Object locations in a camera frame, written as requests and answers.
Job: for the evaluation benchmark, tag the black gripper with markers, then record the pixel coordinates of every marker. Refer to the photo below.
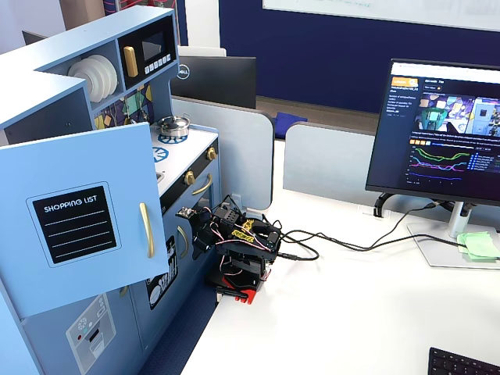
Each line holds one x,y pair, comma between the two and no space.
201,235

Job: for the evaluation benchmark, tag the blue cupboard door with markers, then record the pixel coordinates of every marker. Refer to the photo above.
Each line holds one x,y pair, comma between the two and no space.
78,156

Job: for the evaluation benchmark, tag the grey desk divider panel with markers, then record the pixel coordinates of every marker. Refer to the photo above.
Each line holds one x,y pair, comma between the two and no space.
234,148
328,164

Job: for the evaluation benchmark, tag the whiteboard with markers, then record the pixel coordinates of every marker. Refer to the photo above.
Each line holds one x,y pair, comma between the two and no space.
383,9

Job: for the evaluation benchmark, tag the silver toy pot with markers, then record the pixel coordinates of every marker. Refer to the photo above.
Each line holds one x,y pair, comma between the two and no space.
173,126

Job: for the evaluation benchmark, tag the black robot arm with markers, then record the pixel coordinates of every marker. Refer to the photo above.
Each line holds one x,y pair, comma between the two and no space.
250,242

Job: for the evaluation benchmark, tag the red and black arm base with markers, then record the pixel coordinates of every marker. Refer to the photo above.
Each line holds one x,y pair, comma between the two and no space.
244,293

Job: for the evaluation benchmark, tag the silver monitor stand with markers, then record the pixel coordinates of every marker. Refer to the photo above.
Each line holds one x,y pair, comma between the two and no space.
455,222

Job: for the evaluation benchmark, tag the blue toy kitchen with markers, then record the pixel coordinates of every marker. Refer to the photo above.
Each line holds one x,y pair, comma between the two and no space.
47,62

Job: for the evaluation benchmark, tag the small wrist camera board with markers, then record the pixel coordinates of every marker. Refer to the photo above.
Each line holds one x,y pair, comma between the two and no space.
185,213

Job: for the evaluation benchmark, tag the dark monitor behind kitchen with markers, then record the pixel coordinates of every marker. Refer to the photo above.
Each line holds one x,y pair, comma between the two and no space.
33,38

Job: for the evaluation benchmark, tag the white toy plate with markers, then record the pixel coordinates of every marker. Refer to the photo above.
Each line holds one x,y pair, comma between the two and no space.
81,76
115,76
109,80
103,84

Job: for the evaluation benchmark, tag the black toy microwave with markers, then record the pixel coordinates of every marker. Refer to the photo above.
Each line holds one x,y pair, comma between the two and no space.
156,35

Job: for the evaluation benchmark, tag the gold stove knob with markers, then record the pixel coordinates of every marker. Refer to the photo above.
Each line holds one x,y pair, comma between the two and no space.
212,153
189,177

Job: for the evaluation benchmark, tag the black keyboard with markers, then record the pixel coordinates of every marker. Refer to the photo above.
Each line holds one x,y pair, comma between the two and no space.
457,363

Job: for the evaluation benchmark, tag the lit computer monitor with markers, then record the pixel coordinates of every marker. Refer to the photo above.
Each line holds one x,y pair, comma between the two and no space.
437,129

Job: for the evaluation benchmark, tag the black Dell monitor back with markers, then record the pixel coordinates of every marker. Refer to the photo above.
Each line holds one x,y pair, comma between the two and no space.
218,82

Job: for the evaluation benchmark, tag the green sticky notes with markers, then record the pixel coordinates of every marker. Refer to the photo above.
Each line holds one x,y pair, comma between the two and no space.
478,245

